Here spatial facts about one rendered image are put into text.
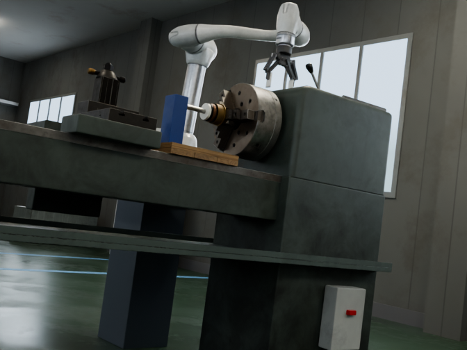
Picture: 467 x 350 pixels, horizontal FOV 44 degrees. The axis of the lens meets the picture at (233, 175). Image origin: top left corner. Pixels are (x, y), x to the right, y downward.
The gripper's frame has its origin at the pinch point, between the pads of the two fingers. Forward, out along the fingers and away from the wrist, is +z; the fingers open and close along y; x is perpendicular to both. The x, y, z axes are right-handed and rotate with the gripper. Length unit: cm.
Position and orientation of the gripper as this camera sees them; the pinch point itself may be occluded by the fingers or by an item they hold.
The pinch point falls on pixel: (279, 88)
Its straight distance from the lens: 278.2
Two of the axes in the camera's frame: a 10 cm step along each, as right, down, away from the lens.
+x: 5.9, 0.1, -8.1
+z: -1.3, 9.9, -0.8
